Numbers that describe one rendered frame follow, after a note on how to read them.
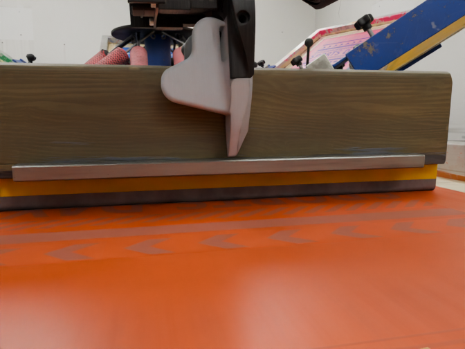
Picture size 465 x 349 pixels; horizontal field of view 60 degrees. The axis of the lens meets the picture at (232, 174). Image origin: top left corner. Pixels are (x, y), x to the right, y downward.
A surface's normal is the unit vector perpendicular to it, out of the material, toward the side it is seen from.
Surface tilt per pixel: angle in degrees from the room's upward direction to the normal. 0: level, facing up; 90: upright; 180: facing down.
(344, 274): 0
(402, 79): 92
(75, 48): 90
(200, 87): 84
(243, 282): 0
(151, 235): 0
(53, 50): 90
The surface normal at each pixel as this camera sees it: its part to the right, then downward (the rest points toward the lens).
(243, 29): 0.22, 0.30
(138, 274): -0.01, -0.99
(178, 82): 0.21, 0.02
